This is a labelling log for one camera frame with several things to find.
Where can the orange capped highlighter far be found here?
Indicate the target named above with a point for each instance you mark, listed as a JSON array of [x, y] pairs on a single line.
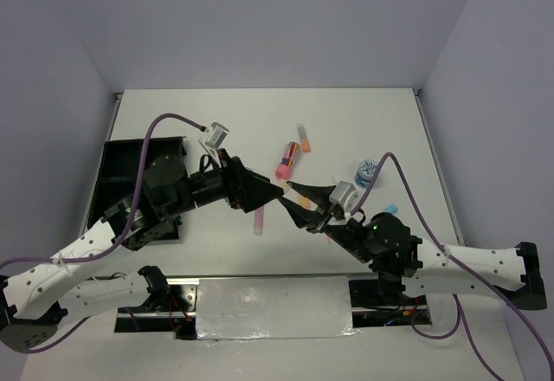
[[304, 141]]

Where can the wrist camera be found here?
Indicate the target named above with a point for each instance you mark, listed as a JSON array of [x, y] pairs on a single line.
[[343, 199], [212, 138]]

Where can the pink marker tube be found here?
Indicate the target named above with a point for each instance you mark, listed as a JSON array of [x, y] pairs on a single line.
[[284, 168]]

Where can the yellow orange highlighter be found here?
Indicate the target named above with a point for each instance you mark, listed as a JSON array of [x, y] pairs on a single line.
[[305, 203]]

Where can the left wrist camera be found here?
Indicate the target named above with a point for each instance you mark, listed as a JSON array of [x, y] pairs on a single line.
[[212, 138]]

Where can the black compartment organizer tray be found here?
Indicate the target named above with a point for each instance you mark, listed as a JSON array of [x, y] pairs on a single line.
[[117, 176]]

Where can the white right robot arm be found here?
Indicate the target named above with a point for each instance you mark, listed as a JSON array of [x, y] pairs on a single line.
[[410, 266]]

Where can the purple highlighter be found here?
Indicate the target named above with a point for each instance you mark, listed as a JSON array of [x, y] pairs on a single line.
[[258, 221]]

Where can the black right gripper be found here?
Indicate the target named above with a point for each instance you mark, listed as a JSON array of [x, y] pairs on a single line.
[[312, 220]]

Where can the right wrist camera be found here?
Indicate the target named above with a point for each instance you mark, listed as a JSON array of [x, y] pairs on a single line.
[[343, 199]]

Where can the right blue round tape container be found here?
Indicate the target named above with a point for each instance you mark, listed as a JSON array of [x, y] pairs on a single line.
[[365, 173]]

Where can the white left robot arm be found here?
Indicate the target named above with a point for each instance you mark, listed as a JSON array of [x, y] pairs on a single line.
[[62, 289]]

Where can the blue highlighter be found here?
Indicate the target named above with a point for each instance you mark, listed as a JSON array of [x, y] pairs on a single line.
[[391, 209]]

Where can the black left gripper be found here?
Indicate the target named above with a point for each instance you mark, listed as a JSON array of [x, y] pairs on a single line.
[[245, 189]]

